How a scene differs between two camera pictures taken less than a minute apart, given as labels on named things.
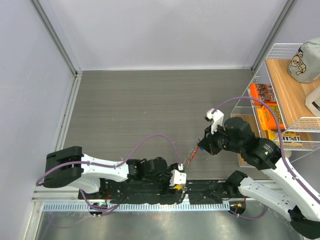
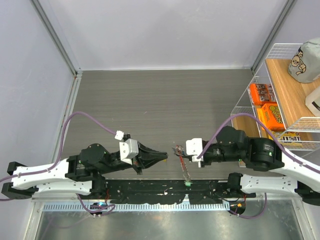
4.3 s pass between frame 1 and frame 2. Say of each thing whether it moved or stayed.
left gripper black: moved
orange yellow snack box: stayed
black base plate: stayed
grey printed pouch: stayed
